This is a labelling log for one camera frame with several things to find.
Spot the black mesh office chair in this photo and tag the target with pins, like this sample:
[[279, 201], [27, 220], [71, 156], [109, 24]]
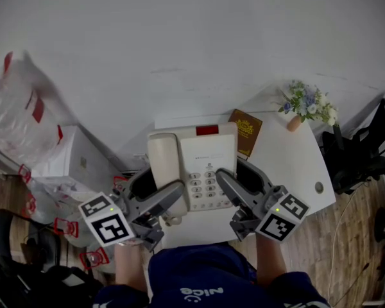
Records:
[[356, 159]]

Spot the brown hardcover book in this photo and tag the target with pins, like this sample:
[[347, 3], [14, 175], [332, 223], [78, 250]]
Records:
[[248, 133]]

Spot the pile of clear plastic bags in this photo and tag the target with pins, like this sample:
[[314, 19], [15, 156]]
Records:
[[19, 117]]

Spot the person's right forearm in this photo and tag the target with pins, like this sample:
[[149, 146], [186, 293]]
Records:
[[271, 258]]

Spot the pink vase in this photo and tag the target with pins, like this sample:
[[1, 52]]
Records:
[[294, 124]]

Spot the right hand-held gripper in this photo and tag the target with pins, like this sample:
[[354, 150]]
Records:
[[280, 220]]

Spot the white wall socket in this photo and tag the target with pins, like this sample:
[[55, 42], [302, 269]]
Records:
[[140, 158]]

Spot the person's left forearm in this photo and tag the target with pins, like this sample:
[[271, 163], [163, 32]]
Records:
[[130, 268]]

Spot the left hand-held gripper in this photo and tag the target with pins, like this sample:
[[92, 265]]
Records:
[[110, 228]]

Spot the white blue flower bouquet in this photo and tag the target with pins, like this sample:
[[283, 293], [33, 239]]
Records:
[[308, 103]]

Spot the person's navy shirt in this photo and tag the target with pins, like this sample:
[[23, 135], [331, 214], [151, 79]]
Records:
[[205, 278]]

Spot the white desk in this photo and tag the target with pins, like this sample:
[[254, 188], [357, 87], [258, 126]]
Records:
[[292, 159]]

